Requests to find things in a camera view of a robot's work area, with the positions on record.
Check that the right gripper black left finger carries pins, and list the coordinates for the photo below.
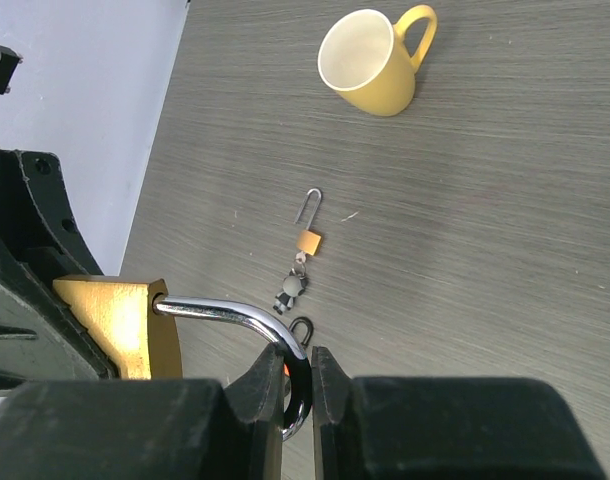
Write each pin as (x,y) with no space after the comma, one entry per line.
(150,429)

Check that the large brass padlock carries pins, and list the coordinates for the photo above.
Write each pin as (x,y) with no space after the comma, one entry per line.
(134,324)

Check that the small brass padlock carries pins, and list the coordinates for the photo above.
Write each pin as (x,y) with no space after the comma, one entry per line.
(309,241)

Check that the yellow ceramic mug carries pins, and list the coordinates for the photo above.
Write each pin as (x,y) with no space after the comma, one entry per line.
(371,63)

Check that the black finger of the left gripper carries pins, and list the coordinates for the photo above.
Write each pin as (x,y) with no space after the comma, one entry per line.
(37,224)
(40,338)

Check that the orange black padlock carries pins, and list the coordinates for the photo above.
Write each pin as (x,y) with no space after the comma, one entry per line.
(306,327)

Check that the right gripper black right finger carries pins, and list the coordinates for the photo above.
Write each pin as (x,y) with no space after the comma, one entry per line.
(443,428)

